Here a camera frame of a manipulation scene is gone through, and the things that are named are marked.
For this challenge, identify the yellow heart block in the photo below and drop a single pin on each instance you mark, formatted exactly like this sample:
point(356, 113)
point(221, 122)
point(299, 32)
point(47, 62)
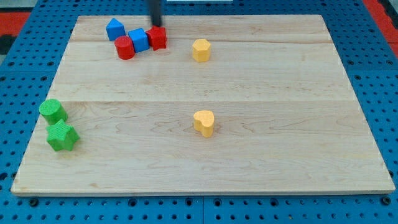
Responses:
point(204, 122)

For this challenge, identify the blue cube block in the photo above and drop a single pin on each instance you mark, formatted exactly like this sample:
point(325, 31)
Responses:
point(139, 39)

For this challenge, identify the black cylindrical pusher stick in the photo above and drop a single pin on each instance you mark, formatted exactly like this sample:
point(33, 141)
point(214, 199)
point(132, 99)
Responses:
point(155, 12)

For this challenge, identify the blue pentagon block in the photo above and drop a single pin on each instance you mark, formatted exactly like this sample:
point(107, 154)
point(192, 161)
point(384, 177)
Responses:
point(115, 29)

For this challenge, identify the green star block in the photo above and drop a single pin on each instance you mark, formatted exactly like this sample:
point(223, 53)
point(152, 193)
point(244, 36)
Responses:
point(61, 136)

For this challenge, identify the green cylinder block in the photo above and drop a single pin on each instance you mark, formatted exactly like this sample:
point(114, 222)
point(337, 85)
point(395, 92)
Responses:
point(52, 111)

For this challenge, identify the light wooden board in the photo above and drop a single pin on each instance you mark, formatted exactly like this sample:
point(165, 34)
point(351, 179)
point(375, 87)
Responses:
point(234, 105)

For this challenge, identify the red cylinder block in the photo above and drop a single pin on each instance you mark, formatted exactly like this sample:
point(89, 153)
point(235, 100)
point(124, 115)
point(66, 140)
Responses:
point(124, 47)

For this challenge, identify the yellow hexagon block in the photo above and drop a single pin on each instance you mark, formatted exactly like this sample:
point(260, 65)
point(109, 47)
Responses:
point(201, 50)

